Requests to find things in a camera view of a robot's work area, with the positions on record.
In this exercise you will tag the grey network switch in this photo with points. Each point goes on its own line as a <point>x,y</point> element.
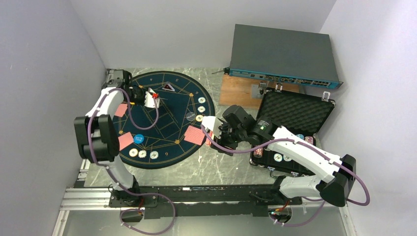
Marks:
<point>283,56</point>

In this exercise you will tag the round dark blue poker mat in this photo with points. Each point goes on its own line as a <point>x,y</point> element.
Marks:
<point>163,129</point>

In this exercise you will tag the grey dealer button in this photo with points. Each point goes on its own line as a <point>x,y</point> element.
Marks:
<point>190,116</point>

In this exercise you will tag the card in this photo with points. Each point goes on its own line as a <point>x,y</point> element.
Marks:
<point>194,135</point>
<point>121,110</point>
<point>125,140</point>

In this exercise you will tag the blue round blind button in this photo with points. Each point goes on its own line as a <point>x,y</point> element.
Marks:
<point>138,139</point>

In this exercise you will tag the red chip roll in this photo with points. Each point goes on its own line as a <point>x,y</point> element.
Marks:
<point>258,153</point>

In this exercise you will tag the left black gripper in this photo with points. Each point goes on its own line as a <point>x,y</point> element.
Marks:
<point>142,102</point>

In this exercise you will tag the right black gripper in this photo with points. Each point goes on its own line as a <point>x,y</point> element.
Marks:
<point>222,139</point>

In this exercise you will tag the aluminium frame rail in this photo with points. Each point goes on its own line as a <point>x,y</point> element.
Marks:
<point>79,198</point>

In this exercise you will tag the wooden board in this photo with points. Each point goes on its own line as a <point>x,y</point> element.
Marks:
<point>241,91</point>

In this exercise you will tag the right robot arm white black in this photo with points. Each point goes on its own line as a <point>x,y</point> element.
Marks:
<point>333,176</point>

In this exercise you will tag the white chip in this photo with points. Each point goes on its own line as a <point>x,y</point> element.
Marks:
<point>142,153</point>

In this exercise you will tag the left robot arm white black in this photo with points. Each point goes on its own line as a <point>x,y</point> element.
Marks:
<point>97,139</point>

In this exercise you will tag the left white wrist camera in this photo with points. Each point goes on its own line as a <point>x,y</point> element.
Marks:
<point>152,99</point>

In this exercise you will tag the triangular red black marker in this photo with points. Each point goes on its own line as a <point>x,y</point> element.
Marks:
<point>168,87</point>

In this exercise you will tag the black poker chip case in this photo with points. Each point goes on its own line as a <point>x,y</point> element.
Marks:
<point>301,114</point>

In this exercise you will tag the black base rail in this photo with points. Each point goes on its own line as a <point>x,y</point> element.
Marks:
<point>205,200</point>

